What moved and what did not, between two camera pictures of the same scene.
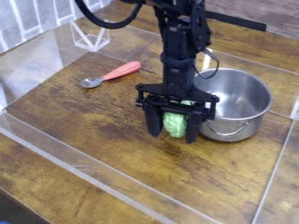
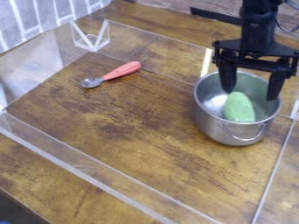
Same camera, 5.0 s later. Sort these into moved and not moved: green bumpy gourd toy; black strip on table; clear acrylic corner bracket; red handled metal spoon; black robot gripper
Moved: black robot gripper; green bumpy gourd toy
Not moved: clear acrylic corner bracket; red handled metal spoon; black strip on table
